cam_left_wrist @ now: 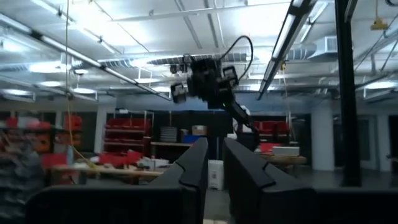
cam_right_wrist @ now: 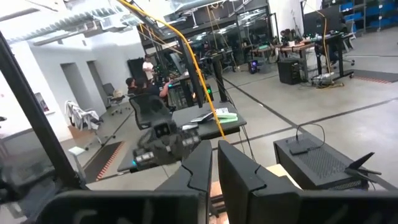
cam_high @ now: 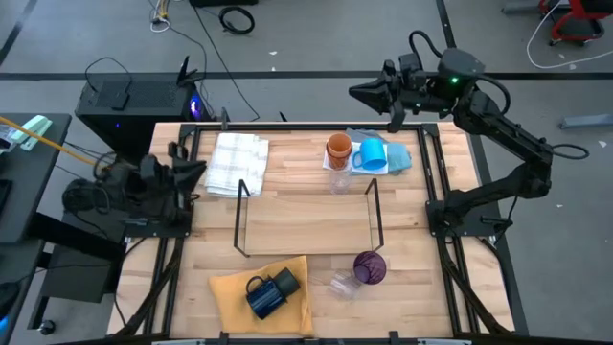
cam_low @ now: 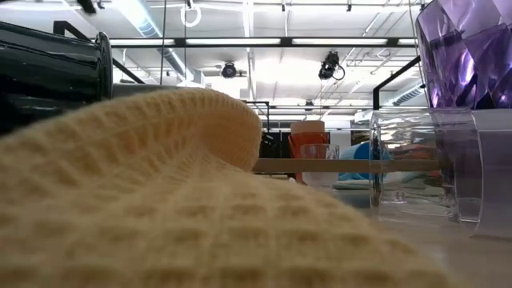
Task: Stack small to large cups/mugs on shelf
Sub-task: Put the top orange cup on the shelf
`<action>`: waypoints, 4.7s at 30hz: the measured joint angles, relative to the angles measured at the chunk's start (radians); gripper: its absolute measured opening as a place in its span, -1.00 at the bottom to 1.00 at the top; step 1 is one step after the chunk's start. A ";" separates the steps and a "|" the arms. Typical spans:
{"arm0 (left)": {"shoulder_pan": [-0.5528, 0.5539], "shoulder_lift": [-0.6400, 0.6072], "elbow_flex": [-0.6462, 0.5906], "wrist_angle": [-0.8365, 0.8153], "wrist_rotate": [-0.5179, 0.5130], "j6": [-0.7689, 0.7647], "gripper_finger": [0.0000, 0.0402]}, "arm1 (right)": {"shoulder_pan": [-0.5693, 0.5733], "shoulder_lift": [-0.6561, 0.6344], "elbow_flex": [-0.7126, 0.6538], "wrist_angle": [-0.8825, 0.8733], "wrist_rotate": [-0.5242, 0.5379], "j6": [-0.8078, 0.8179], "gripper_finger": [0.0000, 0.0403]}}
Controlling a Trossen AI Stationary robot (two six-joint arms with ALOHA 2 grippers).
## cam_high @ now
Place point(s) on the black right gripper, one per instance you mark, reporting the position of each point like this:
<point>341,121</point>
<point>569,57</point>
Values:
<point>414,96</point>

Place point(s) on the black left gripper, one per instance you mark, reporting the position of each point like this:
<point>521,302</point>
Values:
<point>163,177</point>

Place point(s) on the light blue plastic mug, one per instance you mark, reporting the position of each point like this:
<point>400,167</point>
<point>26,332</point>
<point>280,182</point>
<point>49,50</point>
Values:
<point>373,153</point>

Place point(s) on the peach matte plastic cup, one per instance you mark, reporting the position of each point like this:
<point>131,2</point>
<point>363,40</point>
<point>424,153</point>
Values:
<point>340,144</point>

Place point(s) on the clear glass mug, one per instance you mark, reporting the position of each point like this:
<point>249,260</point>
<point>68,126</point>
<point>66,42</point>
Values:
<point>340,184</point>

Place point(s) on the tall black cup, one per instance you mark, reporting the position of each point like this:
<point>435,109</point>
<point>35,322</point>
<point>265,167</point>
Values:
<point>288,282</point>

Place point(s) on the dark blue enamel mug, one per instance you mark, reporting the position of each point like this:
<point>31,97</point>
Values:
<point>265,299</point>

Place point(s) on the purple faceted tumbler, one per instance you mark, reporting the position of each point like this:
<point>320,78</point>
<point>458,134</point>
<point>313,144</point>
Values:
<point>370,268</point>

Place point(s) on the clear plastic cup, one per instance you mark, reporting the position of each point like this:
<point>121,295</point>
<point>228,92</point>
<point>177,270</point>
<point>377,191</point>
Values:
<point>344,286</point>

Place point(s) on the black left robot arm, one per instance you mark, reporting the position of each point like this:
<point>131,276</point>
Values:
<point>120,191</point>

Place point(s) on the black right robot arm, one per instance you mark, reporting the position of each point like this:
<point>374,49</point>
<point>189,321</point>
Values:
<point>503,129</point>

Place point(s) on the grey cloth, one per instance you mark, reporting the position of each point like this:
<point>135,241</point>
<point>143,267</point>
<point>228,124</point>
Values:
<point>359,135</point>

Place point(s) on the white checked cloth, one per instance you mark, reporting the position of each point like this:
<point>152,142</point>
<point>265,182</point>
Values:
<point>237,163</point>

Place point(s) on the teal cloth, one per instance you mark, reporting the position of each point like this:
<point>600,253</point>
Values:
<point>400,158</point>

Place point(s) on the black computer tower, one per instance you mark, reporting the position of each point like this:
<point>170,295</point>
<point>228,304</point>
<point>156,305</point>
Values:
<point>139,100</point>

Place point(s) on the yellow waffle cloth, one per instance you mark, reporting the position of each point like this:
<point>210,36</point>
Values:
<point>230,306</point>

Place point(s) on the black floor stand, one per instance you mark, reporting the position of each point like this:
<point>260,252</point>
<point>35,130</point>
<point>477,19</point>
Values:
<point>76,278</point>

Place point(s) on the black desk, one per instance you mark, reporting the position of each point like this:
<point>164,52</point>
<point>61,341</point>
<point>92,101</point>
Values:
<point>33,191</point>

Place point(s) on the mint green stapler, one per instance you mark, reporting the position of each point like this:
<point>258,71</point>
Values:
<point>33,128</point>

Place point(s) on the grey floor object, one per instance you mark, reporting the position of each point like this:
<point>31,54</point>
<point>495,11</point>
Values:
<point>519,7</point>

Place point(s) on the black box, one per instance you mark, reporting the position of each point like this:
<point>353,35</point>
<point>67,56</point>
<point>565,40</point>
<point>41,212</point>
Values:
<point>220,2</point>

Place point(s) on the red chair base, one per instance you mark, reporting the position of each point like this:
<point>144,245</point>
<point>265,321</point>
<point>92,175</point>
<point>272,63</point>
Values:
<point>570,34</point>

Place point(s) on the grey metal floor bar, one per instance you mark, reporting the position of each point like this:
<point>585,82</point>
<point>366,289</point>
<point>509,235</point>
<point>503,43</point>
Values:
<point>589,121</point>

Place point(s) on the black caster wheel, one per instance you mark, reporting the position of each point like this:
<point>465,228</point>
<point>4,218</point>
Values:
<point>46,328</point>

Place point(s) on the grey metal bracket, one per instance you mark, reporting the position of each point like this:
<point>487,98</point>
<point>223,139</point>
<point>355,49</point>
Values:
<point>443,342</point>
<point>177,342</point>

